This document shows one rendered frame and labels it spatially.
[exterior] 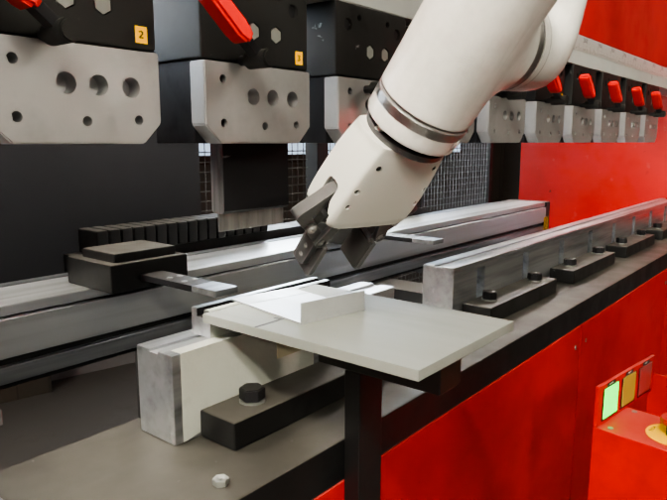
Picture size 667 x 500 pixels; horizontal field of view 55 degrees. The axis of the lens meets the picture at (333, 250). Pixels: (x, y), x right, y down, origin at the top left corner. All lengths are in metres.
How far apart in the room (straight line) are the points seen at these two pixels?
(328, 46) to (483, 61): 0.33
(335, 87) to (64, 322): 0.45
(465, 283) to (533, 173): 1.78
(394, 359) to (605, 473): 0.54
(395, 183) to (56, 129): 0.28
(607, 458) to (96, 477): 0.68
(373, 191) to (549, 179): 2.31
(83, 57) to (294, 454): 0.40
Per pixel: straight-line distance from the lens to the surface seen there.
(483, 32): 0.48
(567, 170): 2.81
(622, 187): 2.75
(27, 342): 0.87
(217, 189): 0.69
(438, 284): 1.09
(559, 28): 0.56
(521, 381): 1.08
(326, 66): 0.79
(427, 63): 0.49
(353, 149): 0.54
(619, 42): 1.80
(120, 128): 0.57
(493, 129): 1.13
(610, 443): 1.00
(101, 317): 0.91
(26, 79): 0.54
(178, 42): 0.66
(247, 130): 0.66
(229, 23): 0.61
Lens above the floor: 1.18
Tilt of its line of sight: 10 degrees down
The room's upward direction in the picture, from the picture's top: straight up
